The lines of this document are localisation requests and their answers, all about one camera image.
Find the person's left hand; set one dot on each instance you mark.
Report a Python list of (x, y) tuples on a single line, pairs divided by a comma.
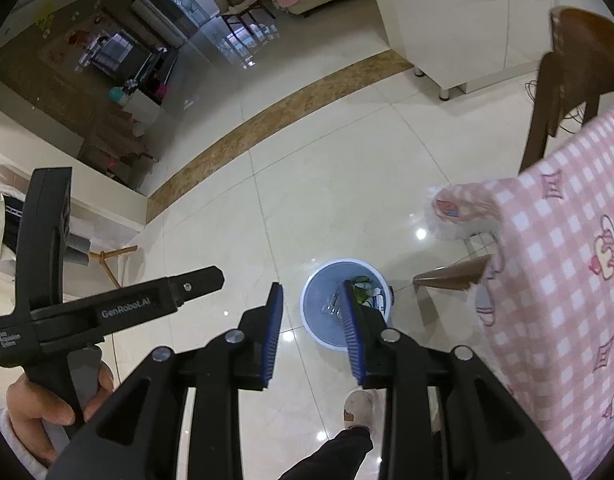
[(29, 406)]

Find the brown wooden dining chair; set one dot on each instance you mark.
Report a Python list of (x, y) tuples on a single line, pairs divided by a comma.
[(577, 71)]

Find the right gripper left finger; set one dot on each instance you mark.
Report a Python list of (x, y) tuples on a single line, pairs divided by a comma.
[(136, 434)]

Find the white slipper foot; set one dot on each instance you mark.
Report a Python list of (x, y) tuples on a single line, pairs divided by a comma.
[(358, 410)]

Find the pink checkered tablecloth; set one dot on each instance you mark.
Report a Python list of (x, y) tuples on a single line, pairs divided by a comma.
[(546, 298)]

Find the wooden table leg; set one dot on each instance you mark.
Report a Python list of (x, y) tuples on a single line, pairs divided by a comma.
[(459, 276)]

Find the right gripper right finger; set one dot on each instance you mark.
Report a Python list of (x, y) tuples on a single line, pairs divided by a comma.
[(447, 416)]

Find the dark tv stand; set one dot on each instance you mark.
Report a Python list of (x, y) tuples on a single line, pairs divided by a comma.
[(133, 66)]

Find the green vegetable scraps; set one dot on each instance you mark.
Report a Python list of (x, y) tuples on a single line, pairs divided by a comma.
[(363, 288)]

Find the light blue plastic trash bucket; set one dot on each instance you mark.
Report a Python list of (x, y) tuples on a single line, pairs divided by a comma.
[(323, 300)]

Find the living room wooden chair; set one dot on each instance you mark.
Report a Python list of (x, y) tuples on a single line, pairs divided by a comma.
[(232, 11)]

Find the white sideboard cabinet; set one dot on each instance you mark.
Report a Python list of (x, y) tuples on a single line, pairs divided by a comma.
[(468, 44)]

